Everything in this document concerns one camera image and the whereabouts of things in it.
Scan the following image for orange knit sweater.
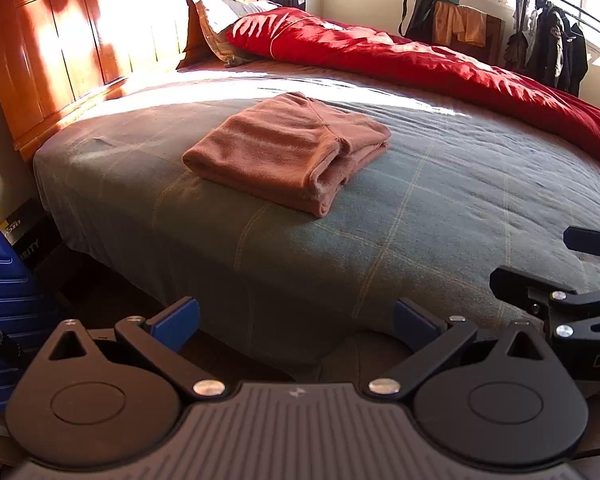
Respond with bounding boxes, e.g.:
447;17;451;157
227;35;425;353
183;92;391;218

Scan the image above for orange cloth on cabinet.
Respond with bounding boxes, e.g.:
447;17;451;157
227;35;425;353
432;1;486;47

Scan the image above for wooden headboard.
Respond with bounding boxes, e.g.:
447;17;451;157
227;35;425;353
0;0;269;164

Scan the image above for blue plastic crate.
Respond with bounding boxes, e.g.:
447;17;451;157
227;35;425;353
0;231;46;413

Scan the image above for dark wooden cabinet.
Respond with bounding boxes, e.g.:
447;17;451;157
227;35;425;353
451;14;505;65

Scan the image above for dark cardboard box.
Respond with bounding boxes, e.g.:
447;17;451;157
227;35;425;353
0;198;56;274

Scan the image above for blue plaid bed sheet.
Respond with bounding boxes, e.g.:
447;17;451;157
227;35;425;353
33;61;600;368

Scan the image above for black hanging jacket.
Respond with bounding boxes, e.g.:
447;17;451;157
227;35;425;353
504;0;588;96

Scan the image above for red duvet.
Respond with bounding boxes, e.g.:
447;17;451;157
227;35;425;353
225;6;600;162

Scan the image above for beige pillow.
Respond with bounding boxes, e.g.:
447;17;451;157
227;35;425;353
175;0;282;71

